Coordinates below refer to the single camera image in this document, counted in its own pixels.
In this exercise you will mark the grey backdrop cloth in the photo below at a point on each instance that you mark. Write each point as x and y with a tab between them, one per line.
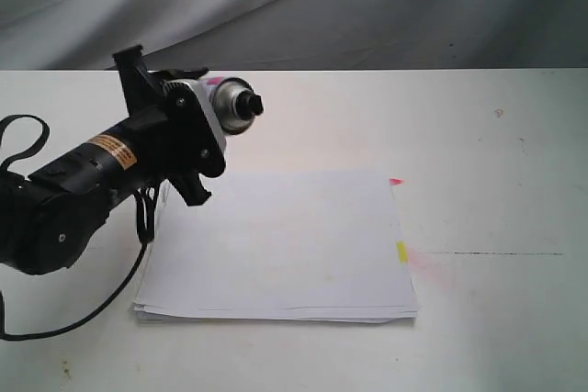
295	34

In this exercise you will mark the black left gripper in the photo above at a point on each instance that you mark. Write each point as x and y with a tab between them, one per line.
168	129

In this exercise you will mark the stack of white paper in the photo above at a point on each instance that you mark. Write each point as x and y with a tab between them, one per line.
322	246

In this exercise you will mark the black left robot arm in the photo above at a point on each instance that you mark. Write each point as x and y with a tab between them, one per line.
49	216

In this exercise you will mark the dotted white spray can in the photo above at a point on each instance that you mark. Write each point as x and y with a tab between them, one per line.
234	102

